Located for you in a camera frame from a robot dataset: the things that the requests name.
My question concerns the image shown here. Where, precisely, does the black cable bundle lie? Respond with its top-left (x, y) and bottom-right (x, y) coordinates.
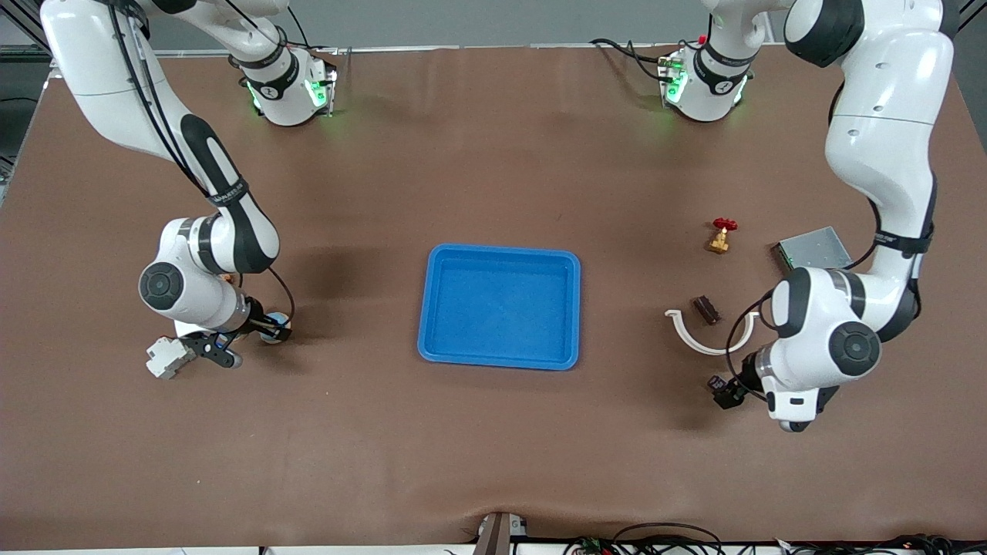
top-left (561, 522), bottom-right (727, 555)
top-left (771, 533), bottom-right (987, 555)

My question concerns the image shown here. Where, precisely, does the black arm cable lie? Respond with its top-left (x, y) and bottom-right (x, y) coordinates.
top-left (725, 77), bottom-right (888, 402)
top-left (108, 0), bottom-right (297, 340)

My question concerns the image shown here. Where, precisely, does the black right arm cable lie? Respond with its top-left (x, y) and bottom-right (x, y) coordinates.
top-left (108, 0), bottom-right (297, 340)

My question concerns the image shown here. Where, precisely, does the black base cable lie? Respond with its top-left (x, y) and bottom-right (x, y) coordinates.
top-left (589, 37), bottom-right (672, 82)

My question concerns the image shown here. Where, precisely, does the white curved plastic clamp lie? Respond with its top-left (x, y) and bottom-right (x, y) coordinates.
top-left (665, 310), bottom-right (760, 356)

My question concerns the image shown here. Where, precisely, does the white circuit breaker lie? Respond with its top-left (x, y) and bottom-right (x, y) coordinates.
top-left (145, 335), bottom-right (197, 380)

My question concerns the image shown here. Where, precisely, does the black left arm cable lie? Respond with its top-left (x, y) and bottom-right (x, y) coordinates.
top-left (725, 77), bottom-right (888, 402)

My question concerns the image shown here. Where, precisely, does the brass valve red handle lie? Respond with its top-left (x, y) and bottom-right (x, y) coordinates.
top-left (707, 217), bottom-right (739, 255)

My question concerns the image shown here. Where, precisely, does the blue bell wooden knob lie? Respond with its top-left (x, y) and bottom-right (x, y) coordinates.
top-left (261, 311), bottom-right (295, 345)

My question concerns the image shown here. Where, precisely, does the grey metal box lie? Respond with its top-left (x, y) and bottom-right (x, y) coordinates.
top-left (772, 226), bottom-right (853, 272)

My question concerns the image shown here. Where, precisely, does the blue plastic tray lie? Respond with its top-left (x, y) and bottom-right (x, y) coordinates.
top-left (417, 244), bottom-right (581, 372)

